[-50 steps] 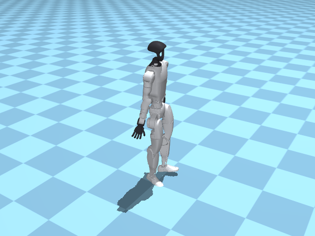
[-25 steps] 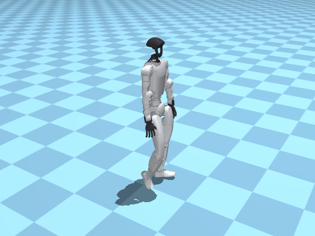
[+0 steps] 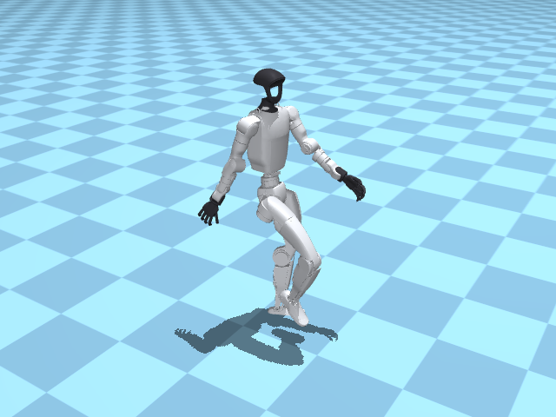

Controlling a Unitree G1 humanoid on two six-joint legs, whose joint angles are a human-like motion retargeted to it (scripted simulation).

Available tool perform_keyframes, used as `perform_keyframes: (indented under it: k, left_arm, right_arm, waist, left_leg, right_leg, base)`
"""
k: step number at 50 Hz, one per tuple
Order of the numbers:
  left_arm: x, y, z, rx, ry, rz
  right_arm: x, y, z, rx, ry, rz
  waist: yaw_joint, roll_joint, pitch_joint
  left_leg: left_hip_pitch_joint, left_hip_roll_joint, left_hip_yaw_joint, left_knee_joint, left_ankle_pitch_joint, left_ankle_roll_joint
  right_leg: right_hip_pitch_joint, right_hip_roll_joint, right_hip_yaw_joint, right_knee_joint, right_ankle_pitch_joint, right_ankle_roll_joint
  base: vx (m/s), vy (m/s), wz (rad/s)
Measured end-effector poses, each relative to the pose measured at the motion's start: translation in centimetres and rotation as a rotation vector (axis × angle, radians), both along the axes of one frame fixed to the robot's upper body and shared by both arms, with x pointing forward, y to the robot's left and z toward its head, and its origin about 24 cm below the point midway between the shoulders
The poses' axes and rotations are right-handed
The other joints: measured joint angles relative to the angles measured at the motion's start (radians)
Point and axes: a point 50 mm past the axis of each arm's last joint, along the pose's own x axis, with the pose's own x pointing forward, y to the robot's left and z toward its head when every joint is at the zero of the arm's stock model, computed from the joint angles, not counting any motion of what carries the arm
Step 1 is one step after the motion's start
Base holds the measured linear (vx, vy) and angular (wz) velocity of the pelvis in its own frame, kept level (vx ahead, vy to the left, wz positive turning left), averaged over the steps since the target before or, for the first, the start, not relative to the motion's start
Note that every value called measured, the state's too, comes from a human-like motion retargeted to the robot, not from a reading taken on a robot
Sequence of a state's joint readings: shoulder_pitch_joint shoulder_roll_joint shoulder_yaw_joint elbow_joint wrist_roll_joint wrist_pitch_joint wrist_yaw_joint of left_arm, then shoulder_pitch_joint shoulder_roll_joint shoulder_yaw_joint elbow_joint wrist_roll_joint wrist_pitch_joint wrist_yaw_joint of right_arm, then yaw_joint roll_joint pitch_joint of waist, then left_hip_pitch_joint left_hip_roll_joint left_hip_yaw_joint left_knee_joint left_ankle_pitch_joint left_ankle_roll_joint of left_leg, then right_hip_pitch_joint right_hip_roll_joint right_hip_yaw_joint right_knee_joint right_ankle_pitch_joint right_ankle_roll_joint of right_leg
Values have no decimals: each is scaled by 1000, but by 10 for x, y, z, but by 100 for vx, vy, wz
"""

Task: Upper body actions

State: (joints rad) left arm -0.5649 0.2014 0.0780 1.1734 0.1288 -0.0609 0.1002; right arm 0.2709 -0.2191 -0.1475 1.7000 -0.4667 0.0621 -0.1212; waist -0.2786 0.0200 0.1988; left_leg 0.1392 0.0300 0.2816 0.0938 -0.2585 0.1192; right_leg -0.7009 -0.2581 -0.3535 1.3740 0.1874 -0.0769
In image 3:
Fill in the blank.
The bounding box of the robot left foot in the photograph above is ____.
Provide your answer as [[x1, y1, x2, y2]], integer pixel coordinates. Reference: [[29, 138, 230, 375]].
[[268, 306, 305, 316]]

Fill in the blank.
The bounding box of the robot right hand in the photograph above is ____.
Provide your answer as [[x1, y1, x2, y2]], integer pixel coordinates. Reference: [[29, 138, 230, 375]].
[[198, 191, 225, 226]]

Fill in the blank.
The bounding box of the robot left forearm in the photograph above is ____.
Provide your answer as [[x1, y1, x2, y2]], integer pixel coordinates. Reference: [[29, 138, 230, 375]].
[[312, 143, 341, 180]]

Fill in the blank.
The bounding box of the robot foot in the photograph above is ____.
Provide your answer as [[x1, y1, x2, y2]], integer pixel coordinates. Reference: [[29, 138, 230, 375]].
[[278, 290, 308, 327], [268, 306, 305, 316]]

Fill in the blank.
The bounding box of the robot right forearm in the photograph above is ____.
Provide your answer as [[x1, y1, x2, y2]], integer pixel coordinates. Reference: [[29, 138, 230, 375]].
[[212, 158, 237, 202]]

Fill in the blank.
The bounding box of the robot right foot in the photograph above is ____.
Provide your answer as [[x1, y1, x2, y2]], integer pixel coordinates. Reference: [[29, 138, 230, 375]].
[[278, 290, 308, 327]]

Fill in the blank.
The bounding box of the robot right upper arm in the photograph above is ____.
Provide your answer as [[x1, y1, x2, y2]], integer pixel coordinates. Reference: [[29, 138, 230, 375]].
[[229, 115, 261, 173]]

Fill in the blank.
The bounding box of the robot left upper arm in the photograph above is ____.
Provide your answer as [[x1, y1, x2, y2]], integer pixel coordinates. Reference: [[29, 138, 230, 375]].
[[284, 106, 319, 155]]

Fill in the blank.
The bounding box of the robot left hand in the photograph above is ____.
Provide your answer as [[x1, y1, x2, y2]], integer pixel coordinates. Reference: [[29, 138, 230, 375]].
[[335, 167, 366, 202]]

